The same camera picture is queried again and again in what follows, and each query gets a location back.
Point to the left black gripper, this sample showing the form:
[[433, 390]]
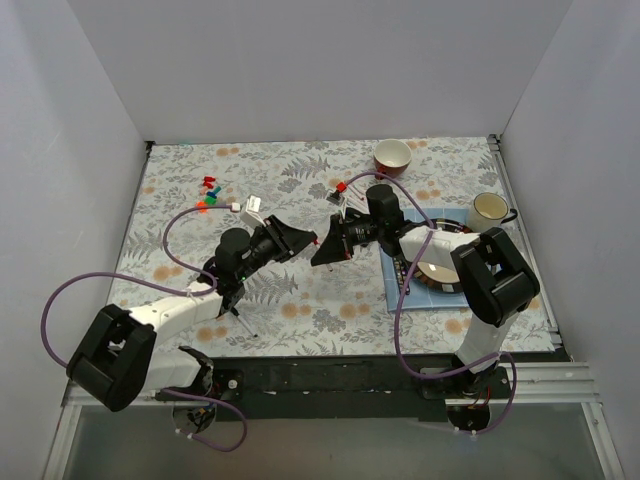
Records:
[[278, 236]]

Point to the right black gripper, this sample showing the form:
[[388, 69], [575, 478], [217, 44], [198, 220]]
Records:
[[342, 238]]

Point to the black cap thin marker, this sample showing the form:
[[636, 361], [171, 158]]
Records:
[[247, 326]]

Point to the orange highlighter cap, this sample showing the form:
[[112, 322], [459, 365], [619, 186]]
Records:
[[202, 205]]

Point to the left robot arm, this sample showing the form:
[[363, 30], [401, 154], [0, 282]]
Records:
[[117, 358]]

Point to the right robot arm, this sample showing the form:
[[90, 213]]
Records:
[[496, 280]]

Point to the blue checked cloth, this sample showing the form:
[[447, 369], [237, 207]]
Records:
[[421, 297]]

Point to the dark rimmed plate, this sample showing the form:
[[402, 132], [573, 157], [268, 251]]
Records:
[[440, 277]]

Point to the red and white bowl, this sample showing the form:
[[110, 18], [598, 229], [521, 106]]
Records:
[[391, 157]]

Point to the cream enamel mug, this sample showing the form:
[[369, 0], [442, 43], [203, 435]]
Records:
[[489, 210]]

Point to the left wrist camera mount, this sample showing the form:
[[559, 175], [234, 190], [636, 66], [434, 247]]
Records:
[[249, 212]]

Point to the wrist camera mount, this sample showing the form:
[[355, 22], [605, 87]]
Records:
[[249, 212], [337, 196]]

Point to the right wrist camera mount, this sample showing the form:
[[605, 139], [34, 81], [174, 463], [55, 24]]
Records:
[[337, 196]]

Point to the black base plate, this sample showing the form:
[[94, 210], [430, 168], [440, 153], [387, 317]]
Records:
[[345, 388]]

